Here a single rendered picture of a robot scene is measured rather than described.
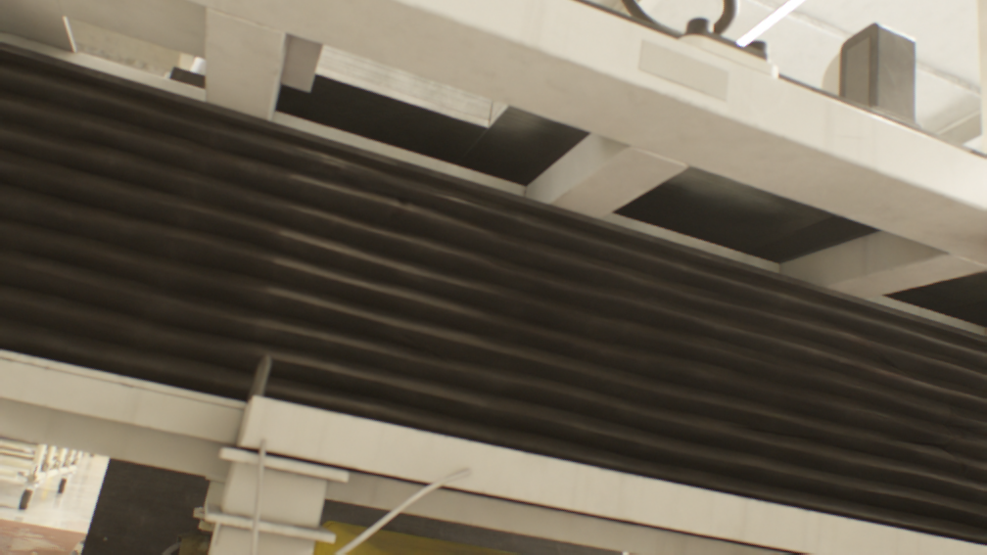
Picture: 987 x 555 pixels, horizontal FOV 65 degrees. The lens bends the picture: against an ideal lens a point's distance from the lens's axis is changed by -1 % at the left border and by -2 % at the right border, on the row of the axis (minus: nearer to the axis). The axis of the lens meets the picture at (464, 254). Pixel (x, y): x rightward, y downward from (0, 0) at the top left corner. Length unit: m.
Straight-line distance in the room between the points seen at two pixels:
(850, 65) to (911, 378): 0.54
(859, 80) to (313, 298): 0.72
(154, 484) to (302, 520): 1.73
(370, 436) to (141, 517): 1.78
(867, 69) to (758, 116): 0.27
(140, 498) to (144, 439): 1.57
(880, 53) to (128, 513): 2.21
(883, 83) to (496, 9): 0.52
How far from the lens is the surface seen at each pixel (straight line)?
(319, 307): 0.97
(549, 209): 1.08
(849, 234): 1.30
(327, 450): 0.81
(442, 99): 1.15
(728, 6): 1.60
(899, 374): 1.40
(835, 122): 0.92
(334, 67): 1.14
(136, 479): 2.55
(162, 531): 2.56
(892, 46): 1.11
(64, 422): 1.00
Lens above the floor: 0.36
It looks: 17 degrees up
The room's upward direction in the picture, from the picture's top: 11 degrees clockwise
